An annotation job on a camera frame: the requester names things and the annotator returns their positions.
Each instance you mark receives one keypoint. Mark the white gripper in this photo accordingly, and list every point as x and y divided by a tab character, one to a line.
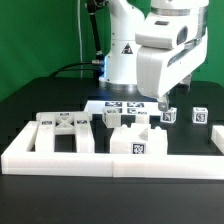
169	51

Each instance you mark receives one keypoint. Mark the white chair seat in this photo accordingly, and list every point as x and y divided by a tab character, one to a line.
139	139

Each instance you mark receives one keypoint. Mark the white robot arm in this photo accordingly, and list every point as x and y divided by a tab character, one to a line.
119	65

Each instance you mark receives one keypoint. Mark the white sheet with markers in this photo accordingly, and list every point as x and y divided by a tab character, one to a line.
125	107

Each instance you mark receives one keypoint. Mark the white chair back frame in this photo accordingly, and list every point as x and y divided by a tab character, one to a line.
76	124

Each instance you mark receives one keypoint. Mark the white U-shaped fence frame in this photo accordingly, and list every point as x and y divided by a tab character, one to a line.
20	159

